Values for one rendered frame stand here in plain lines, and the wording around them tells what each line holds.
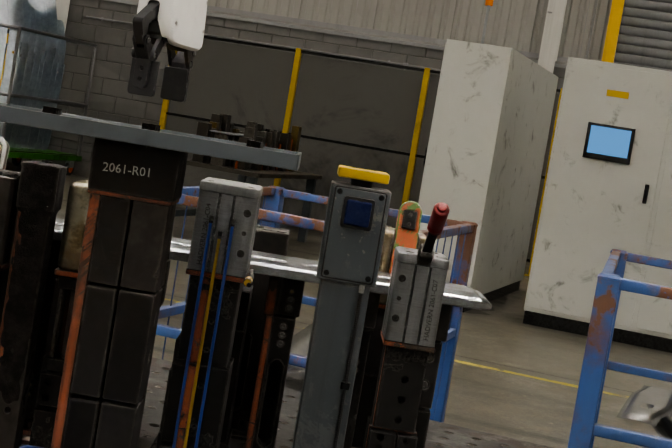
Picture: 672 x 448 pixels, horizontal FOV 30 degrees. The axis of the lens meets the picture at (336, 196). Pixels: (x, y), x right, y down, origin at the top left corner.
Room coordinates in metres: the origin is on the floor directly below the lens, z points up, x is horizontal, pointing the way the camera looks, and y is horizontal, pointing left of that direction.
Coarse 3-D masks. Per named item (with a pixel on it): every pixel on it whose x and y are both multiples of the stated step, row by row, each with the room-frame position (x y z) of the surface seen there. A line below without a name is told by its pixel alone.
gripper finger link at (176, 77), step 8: (176, 56) 1.51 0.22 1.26; (192, 56) 1.52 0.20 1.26; (176, 64) 1.50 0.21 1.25; (184, 64) 1.50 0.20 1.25; (168, 72) 1.50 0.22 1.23; (176, 72) 1.50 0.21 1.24; (184, 72) 1.49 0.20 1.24; (168, 80) 1.50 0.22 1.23; (176, 80) 1.49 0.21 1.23; (184, 80) 1.49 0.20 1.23; (168, 88) 1.50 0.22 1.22; (176, 88) 1.49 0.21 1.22; (184, 88) 1.49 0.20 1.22; (160, 96) 1.50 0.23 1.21; (168, 96) 1.50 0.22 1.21; (176, 96) 1.49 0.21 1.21; (184, 96) 1.49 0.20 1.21
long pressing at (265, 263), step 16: (176, 240) 1.84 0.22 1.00; (176, 256) 1.71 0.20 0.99; (256, 256) 1.82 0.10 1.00; (272, 256) 1.85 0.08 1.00; (288, 256) 1.88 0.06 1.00; (256, 272) 1.71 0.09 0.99; (272, 272) 1.71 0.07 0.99; (288, 272) 1.71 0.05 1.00; (304, 272) 1.71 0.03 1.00; (384, 272) 1.88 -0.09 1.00; (384, 288) 1.71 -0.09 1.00; (448, 288) 1.81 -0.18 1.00; (464, 288) 1.85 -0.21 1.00; (448, 304) 1.72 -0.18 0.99; (464, 304) 1.72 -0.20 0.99; (480, 304) 1.72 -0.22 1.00
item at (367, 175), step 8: (344, 168) 1.44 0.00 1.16; (352, 168) 1.44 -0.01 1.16; (360, 168) 1.48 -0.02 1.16; (344, 176) 1.44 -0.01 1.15; (352, 176) 1.44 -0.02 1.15; (360, 176) 1.44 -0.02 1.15; (368, 176) 1.44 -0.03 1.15; (376, 176) 1.44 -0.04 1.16; (384, 176) 1.44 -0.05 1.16; (352, 184) 1.46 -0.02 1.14; (360, 184) 1.46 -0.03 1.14; (368, 184) 1.46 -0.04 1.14
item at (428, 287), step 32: (416, 256) 1.60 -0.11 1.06; (416, 288) 1.60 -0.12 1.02; (384, 320) 1.65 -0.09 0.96; (416, 320) 1.60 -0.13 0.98; (384, 352) 1.63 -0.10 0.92; (416, 352) 1.61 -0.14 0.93; (384, 384) 1.61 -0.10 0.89; (416, 384) 1.61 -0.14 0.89; (384, 416) 1.61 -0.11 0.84; (416, 416) 1.61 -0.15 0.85
